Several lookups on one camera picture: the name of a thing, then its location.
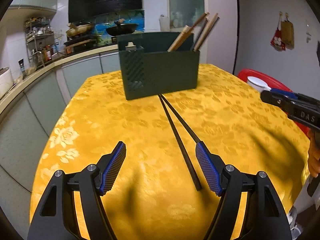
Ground dark chopstick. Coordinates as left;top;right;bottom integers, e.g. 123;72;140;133
160;94;201;143
158;95;202;191

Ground light wooden chopstick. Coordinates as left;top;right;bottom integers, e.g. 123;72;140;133
167;12;209;52

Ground right hand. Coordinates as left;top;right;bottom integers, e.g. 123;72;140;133
308;129;320;178

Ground red plastic stool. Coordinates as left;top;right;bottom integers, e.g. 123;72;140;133
236;68;311;136

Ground white plastic jug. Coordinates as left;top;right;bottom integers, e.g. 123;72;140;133
247;76;271;93

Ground yellow floral tablecloth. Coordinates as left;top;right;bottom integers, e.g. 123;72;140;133
29;64;309;239

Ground red hanging cloth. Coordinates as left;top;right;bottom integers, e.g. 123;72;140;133
270;11;286;51

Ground brown hanging board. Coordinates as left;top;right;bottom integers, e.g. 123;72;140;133
281;12;295;50

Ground dark green utensil holder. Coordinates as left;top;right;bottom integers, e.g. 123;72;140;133
117;32;200;100

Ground wooden chopstick in holder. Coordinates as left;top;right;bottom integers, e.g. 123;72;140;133
193;13;220;51

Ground white rice cooker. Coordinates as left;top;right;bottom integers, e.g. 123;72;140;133
0;67;13;98

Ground black pepper grinder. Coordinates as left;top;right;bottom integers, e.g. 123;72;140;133
18;59;27;79

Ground black wok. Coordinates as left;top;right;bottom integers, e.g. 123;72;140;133
106;23;138;36

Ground metal spice rack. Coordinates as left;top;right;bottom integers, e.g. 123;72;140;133
24;17;56;69

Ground clear plastic bottle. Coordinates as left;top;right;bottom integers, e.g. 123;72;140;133
159;14;170;32

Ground upper wall cabinets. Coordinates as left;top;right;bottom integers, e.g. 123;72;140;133
5;0;57;18

